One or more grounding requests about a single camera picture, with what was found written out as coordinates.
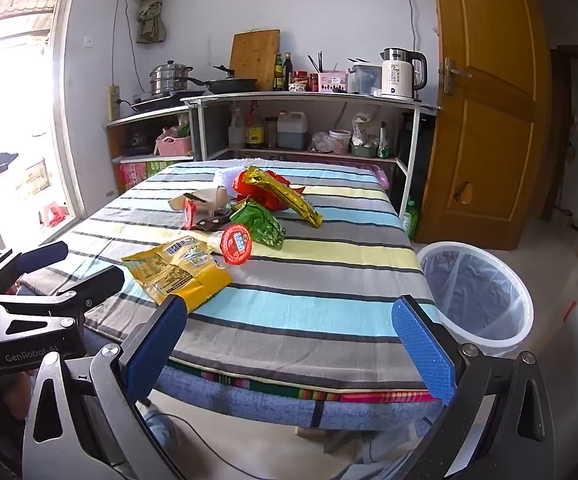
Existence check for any yellow snack packet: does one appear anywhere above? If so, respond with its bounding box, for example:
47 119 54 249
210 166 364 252
121 235 232 312

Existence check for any brass door handle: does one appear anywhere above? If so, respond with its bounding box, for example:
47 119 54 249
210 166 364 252
439 57 472 95

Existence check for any white electric kettle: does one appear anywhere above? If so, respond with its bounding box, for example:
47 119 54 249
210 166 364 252
380 47 428 101

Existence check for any dark brown wrapper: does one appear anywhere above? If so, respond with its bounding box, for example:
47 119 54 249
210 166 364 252
190 212 232 233

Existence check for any clear plastic bottle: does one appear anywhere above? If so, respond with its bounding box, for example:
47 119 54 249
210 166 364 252
228 107 246 148

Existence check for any yellowed power strip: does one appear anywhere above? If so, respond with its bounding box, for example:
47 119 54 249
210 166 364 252
106 85 121 122

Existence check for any pink printed carton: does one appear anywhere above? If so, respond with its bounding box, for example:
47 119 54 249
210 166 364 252
118 162 149 192

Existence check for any green hanging cloth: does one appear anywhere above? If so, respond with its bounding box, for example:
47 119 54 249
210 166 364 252
131 0 166 43

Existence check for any red plastic bag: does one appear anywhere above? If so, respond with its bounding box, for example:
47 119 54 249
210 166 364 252
232 169 306 211

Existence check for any pink woven basket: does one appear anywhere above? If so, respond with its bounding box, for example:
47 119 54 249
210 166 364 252
155 135 193 157

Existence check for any beige snack packet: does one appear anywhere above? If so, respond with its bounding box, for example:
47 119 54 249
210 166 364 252
167 185 230 213

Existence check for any steel steamer pot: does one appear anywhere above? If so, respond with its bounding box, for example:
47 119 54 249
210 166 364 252
149 60 195 97

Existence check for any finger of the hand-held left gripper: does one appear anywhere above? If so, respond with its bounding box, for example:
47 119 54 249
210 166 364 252
0 241 70 295
0 265 126 333

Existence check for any black cooking pot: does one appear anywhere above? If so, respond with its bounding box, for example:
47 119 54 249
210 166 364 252
121 130 157 157

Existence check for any white trash bin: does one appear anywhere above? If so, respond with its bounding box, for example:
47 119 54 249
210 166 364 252
415 241 535 358

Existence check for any wooden door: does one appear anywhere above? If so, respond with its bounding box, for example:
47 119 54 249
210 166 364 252
414 0 552 251

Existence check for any pink utensil holder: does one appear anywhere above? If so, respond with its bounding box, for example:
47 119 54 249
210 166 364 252
317 71 348 94

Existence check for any pink plastic lid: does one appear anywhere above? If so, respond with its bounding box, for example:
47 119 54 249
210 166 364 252
279 160 392 191

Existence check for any black wall cable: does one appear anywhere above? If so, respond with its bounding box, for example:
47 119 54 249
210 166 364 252
402 0 420 52

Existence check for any white plastic tub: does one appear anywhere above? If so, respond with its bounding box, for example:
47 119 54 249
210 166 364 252
328 130 352 155

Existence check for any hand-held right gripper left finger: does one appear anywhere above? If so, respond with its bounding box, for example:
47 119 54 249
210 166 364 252
21 294 190 480

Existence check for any red plastic stool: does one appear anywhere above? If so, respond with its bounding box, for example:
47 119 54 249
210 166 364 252
36 202 67 226

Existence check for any gold long packet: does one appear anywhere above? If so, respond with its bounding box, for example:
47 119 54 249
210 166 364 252
246 165 324 229

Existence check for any black floor cable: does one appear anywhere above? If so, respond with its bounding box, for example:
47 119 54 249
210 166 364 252
139 400 290 480

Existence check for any large cooking oil bottle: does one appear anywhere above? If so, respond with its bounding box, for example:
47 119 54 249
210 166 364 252
245 101 266 150

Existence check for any green snack packet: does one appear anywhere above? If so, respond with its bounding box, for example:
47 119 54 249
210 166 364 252
229 197 287 251

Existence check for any large red lidded cup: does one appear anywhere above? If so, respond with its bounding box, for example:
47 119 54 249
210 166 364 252
219 223 254 266

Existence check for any white crumpled plastic bag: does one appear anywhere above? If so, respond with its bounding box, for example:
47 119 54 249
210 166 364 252
351 112 382 148

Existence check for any white shelf unit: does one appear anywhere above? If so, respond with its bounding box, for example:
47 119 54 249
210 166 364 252
181 91 440 221

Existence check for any green floor bottle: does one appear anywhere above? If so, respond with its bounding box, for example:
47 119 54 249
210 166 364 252
403 200 419 241

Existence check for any wooden cutting board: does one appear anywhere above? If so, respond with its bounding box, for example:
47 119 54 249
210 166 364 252
229 30 281 92

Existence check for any black frying pan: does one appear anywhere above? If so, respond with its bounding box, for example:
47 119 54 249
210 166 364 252
186 64 260 95

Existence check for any black induction cooker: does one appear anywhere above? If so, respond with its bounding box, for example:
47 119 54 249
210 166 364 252
131 91 205 112

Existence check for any blue patterned mattress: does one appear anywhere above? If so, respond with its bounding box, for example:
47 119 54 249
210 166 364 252
139 360 445 433

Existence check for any clear water jug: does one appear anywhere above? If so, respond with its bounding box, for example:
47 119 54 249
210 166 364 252
347 62 383 97

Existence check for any white paper bag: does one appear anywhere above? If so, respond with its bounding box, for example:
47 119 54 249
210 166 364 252
212 166 250 192

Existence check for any white jerrycan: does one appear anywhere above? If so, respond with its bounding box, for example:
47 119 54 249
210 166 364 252
276 110 309 151

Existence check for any striped bed sheet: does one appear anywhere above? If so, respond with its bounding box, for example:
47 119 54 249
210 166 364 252
19 160 445 403

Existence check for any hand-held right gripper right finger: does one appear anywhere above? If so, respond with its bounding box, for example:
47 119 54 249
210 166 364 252
391 294 557 480

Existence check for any wooden shelf unit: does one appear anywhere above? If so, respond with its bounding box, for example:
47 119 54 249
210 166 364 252
106 107 195 193

